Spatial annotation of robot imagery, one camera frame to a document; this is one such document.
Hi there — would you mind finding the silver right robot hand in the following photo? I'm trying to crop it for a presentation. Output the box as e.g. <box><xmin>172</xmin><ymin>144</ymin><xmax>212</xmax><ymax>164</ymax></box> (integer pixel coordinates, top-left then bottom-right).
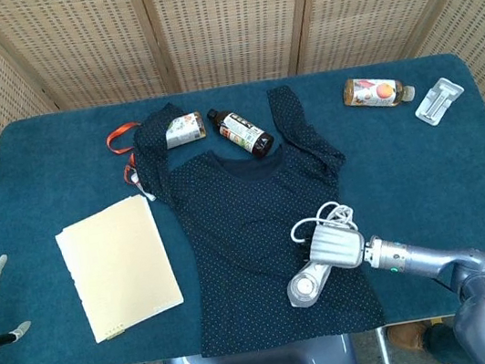
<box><xmin>298</xmin><ymin>218</ymin><xmax>370</xmax><ymax>277</ymax></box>

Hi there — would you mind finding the white handheld steam iron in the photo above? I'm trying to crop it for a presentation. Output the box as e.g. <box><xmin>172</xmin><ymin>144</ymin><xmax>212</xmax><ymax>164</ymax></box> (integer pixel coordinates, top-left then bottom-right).
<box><xmin>282</xmin><ymin>256</ymin><xmax>336</xmax><ymax>311</ymax></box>

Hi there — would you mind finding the dark blue polka dot shirt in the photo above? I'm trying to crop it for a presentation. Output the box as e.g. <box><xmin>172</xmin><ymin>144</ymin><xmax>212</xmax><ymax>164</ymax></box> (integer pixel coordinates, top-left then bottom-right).
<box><xmin>127</xmin><ymin>74</ymin><xmax>389</xmax><ymax>364</ymax></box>

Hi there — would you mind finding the teal blue table cloth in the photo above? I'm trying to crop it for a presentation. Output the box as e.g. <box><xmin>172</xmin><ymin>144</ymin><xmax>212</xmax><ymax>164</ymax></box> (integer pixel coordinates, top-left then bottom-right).
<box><xmin>0</xmin><ymin>44</ymin><xmax>485</xmax><ymax>364</ymax></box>

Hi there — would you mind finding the brown leather shoe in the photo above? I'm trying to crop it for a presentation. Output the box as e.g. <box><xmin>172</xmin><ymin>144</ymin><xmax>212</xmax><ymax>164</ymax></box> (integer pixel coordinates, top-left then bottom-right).
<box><xmin>385</xmin><ymin>319</ymin><xmax>435</xmax><ymax>357</ymax></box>

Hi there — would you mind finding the metal table leg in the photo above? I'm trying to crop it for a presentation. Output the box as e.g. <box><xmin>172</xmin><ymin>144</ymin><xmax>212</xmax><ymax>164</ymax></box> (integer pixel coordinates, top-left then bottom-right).
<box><xmin>374</xmin><ymin>327</ymin><xmax>393</xmax><ymax>364</ymax></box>

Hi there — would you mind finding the person leg in jeans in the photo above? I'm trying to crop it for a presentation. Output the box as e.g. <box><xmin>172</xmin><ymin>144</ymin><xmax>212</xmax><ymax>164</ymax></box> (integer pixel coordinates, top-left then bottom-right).
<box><xmin>419</xmin><ymin>317</ymin><xmax>474</xmax><ymax>364</ymax></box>

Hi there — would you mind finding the dark brown drink bottle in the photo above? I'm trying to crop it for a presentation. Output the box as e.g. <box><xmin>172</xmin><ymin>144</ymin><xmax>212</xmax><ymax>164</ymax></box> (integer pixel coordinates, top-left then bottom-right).
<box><xmin>205</xmin><ymin>99</ymin><xmax>278</xmax><ymax>168</ymax></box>

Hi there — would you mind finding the cream paper folder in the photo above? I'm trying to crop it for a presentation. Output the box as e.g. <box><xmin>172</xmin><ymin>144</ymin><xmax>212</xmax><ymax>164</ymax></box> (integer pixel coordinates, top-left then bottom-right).
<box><xmin>50</xmin><ymin>190</ymin><xmax>189</xmax><ymax>348</ymax></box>

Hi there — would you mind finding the peach tea bottle white cap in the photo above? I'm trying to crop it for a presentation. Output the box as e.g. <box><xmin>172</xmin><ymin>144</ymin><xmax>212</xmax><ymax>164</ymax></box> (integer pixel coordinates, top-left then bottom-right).
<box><xmin>339</xmin><ymin>68</ymin><xmax>418</xmax><ymax>116</ymax></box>

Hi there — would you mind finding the clear plastic blister package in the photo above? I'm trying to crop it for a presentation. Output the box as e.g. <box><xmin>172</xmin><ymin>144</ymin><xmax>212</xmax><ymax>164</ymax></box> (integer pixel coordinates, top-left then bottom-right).
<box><xmin>409</xmin><ymin>73</ymin><xmax>470</xmax><ymax>130</ymax></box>

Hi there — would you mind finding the yellow tea bottle white label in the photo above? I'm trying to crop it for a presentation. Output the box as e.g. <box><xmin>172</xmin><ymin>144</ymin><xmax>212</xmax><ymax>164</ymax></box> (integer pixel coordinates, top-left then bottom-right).
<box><xmin>161</xmin><ymin>109</ymin><xmax>209</xmax><ymax>151</ymax></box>

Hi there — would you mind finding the woven bamboo folding screen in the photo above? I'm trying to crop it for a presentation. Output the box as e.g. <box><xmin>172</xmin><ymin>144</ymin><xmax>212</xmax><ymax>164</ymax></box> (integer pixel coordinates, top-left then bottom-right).
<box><xmin>0</xmin><ymin>0</ymin><xmax>485</xmax><ymax>296</ymax></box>

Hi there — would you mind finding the orange lanyard with badge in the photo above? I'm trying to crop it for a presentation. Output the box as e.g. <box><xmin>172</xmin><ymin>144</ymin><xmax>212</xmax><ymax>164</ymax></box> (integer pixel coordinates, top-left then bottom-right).
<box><xmin>104</xmin><ymin>120</ymin><xmax>159</xmax><ymax>207</ymax></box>

